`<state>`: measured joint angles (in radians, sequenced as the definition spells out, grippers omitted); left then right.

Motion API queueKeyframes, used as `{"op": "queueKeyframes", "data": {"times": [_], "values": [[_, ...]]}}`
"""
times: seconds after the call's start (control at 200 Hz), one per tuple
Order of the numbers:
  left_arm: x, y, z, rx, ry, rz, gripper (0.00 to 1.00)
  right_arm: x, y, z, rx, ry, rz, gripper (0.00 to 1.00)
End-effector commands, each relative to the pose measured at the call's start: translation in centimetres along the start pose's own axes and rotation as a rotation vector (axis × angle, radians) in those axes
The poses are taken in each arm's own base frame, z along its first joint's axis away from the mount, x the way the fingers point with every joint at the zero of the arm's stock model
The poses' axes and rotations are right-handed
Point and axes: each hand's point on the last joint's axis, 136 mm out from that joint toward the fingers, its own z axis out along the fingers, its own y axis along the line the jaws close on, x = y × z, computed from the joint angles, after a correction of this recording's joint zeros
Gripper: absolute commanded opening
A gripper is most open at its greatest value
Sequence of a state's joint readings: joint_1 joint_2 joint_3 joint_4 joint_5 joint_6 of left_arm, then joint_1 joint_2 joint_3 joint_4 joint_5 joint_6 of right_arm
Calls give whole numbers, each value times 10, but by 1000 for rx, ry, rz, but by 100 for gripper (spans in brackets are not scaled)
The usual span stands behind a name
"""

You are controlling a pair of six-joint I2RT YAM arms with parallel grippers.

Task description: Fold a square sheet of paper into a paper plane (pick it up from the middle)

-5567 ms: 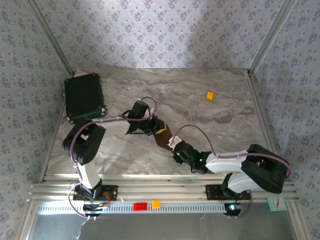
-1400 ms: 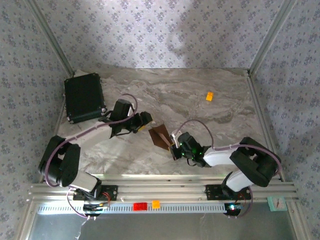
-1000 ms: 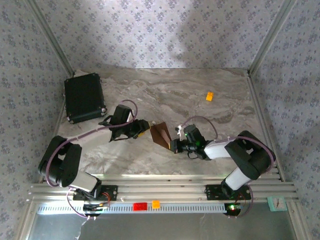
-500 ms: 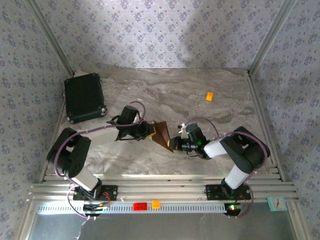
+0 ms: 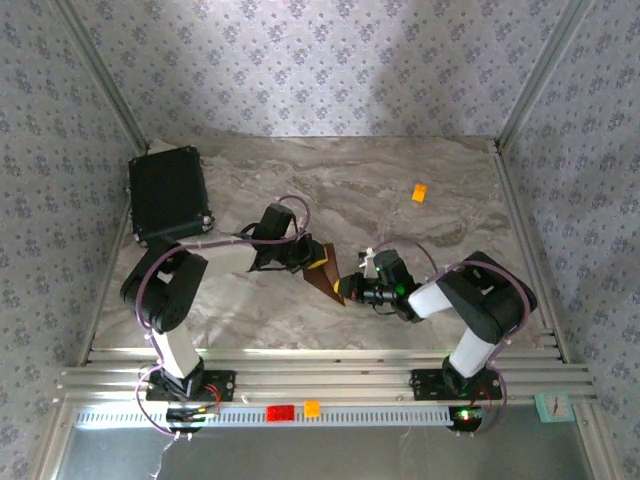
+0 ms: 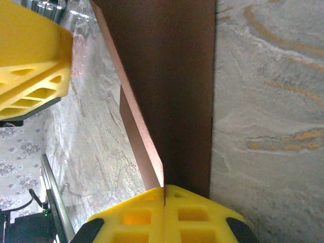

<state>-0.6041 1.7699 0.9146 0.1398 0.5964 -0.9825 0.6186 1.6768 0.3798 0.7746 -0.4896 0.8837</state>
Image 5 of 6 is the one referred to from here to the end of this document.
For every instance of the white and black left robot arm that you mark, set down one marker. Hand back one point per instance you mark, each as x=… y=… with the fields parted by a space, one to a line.
x=165 y=295

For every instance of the brown square paper sheet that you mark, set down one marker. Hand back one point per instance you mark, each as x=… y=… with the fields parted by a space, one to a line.
x=325 y=280

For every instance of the aluminium corner post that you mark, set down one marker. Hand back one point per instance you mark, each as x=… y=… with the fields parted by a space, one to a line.
x=100 y=75
x=545 y=75

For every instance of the aluminium rail frame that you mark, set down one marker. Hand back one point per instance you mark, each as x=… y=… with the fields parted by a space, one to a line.
x=325 y=380

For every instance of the aluminium side rail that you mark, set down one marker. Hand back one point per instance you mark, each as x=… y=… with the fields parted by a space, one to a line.
x=107 y=280
x=530 y=250

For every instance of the black left controller board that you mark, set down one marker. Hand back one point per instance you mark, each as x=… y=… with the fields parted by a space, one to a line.
x=190 y=414

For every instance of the black controller board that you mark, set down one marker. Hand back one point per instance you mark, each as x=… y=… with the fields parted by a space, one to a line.
x=465 y=416
x=190 y=414

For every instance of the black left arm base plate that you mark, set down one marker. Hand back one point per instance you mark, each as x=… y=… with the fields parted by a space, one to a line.
x=225 y=385

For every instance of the black right controller board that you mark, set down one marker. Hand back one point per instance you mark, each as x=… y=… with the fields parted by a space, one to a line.
x=465 y=416

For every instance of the small yellow cube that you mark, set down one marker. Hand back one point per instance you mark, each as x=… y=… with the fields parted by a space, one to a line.
x=419 y=193

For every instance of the red rectangular tag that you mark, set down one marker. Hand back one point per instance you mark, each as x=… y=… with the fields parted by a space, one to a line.
x=280 y=413

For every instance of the small teal clock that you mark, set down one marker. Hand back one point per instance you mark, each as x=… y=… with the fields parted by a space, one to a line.
x=552 y=407

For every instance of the orange square tag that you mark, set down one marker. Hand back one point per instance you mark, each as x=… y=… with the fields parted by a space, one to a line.
x=312 y=409

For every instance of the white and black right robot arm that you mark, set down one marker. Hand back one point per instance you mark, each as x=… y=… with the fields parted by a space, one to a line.
x=480 y=305

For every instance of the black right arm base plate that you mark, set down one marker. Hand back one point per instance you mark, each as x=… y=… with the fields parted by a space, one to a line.
x=425 y=382

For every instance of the black hard case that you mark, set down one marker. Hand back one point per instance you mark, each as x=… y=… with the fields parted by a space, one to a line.
x=167 y=195

